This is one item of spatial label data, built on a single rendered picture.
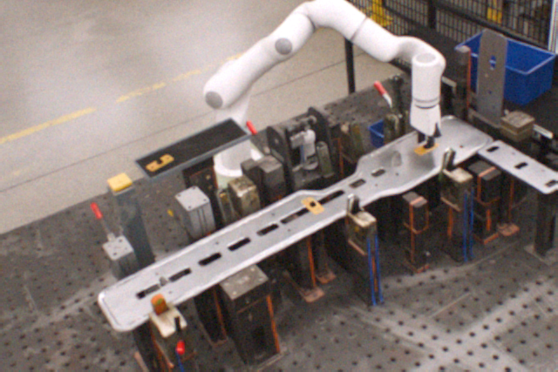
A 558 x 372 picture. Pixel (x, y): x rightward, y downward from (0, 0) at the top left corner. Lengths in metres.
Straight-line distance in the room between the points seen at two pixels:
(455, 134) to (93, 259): 1.37
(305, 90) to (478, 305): 2.71
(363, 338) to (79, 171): 2.62
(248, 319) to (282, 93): 2.88
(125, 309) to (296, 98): 2.86
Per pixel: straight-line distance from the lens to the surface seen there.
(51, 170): 4.69
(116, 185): 2.38
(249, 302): 2.14
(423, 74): 2.38
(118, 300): 2.23
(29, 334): 2.69
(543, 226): 2.56
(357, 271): 2.42
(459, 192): 2.41
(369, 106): 3.37
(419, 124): 2.51
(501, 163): 2.53
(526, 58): 2.88
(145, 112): 4.98
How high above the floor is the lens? 2.53
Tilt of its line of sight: 36 degrees down
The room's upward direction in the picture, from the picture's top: 9 degrees counter-clockwise
